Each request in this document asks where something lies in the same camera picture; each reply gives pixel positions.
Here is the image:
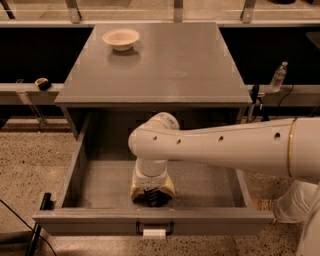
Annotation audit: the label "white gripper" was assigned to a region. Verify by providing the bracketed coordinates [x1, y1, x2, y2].
[130, 167, 175, 201]

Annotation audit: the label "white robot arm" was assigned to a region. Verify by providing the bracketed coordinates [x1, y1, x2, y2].
[128, 112, 320, 199]

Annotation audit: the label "open grey top drawer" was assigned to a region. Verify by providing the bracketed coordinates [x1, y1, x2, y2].
[33, 112, 272, 238]

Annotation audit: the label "grey cabinet with counter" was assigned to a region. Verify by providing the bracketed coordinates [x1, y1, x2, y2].
[54, 21, 253, 140]

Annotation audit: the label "black pole lower left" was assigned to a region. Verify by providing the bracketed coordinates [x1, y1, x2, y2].
[25, 193, 53, 256]

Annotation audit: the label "tan sneaker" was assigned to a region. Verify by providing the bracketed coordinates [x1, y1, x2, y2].
[252, 198, 276, 212]

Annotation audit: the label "black tripod stand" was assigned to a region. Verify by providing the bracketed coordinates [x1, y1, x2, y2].
[246, 84, 270, 123]

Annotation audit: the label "person's leg light trousers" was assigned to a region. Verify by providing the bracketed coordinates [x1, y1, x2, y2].
[273, 181, 318, 224]

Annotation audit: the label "black yellow tape measure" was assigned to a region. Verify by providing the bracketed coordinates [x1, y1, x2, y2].
[35, 78, 52, 91]

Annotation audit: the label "white paper bowl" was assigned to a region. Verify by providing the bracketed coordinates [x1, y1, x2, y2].
[102, 29, 140, 51]

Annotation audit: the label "black drawer handle white tape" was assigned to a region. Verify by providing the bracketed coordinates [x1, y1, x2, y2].
[136, 222, 174, 240]

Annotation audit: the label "black cable lower left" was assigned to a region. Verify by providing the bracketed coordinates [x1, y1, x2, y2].
[0, 198, 58, 256]

